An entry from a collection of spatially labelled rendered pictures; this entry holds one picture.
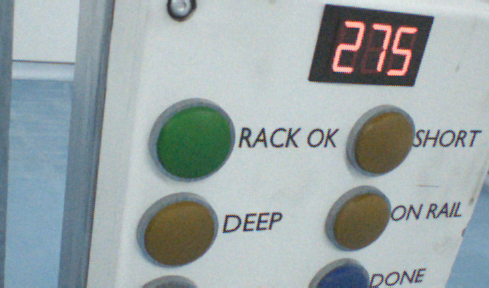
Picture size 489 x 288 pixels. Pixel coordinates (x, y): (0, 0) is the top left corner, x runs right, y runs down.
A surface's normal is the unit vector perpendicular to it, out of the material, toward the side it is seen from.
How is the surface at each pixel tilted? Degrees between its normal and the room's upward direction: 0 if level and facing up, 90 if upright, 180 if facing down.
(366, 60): 90
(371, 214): 87
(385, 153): 93
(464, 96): 90
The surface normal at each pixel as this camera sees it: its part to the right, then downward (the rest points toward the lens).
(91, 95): -0.90, 0.00
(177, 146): 0.34, 0.41
